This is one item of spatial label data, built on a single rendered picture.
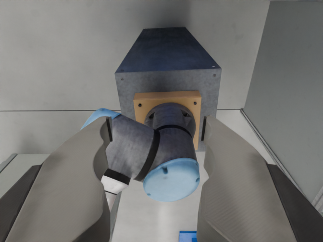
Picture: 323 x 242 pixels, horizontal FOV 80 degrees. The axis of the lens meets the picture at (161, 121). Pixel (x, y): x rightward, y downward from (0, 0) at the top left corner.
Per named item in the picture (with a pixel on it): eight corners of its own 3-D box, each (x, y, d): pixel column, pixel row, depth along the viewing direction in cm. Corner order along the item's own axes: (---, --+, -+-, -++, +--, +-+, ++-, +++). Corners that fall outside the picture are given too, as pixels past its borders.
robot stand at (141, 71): (184, 68, 154) (212, 151, 69) (146, 69, 155) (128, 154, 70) (185, 26, 138) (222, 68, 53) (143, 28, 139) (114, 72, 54)
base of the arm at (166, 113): (195, 142, 61) (200, 165, 53) (148, 146, 62) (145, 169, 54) (194, 100, 53) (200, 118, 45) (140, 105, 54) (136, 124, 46)
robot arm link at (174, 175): (179, 169, 54) (183, 215, 42) (134, 151, 50) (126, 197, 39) (204, 139, 48) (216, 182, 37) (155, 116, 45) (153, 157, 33)
